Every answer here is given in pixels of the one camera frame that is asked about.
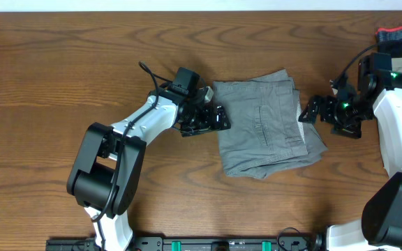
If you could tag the grey shorts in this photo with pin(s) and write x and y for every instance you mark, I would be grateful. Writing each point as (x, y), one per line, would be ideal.
(265, 136)

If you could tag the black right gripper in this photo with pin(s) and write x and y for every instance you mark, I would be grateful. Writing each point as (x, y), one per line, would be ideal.
(329, 103)

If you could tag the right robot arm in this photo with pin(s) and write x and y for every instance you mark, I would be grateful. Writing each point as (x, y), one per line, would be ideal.
(380, 97)

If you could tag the black mounting rail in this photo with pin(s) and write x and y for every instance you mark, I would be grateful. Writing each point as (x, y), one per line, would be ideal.
(156, 243)

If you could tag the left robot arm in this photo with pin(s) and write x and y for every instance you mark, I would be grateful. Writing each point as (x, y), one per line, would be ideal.
(106, 171)

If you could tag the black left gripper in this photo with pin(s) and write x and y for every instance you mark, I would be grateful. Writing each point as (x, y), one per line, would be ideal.
(209, 125)

